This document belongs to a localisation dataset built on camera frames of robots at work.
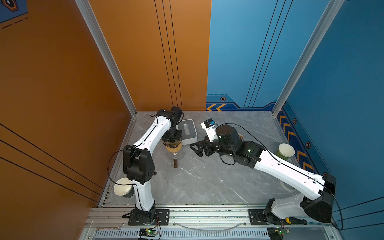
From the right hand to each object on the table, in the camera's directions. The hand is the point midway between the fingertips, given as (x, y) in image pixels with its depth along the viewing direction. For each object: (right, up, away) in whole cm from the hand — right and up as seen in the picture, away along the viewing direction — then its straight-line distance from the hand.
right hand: (196, 142), depth 69 cm
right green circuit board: (+39, -44, +2) cm, 58 cm away
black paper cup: (-34, -24, +4) cm, 42 cm away
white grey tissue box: (-6, +4, +36) cm, 37 cm away
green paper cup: (+54, -8, +21) cm, 59 cm away
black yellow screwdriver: (+46, -37, +1) cm, 59 cm away
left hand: (-13, -1, +19) cm, 23 cm away
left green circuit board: (-23, -44, +2) cm, 50 cm away
